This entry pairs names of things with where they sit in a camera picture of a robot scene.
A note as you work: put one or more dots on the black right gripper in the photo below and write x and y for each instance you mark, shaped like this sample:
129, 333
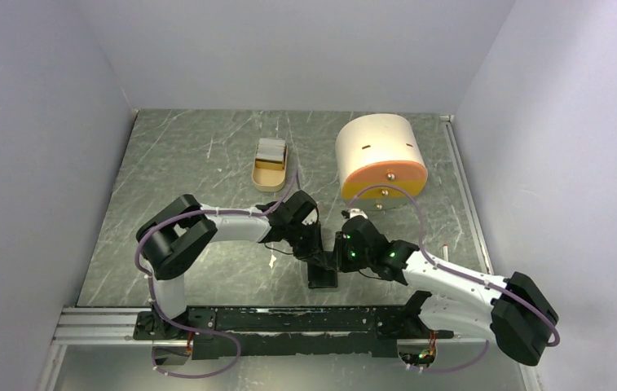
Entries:
341, 242

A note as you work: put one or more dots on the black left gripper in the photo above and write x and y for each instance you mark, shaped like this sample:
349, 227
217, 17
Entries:
313, 252

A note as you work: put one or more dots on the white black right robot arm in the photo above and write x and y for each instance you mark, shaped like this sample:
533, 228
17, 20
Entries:
511, 312

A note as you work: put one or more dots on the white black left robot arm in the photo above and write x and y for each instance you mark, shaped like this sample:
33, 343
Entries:
170, 242

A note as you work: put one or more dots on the beige oval card tray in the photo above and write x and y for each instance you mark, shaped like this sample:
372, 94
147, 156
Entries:
269, 180

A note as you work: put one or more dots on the stack of credit cards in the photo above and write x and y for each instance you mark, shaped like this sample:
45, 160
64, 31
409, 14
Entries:
271, 154

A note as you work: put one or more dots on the cream cylindrical drawer box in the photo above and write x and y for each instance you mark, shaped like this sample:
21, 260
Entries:
379, 151

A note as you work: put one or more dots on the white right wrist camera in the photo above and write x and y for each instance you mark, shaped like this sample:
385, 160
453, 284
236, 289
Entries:
349, 214

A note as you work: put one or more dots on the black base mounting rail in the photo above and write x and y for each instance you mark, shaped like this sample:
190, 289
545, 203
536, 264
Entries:
216, 332

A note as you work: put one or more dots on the left aluminium extrusion rail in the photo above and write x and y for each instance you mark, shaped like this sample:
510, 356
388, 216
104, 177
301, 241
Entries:
97, 326

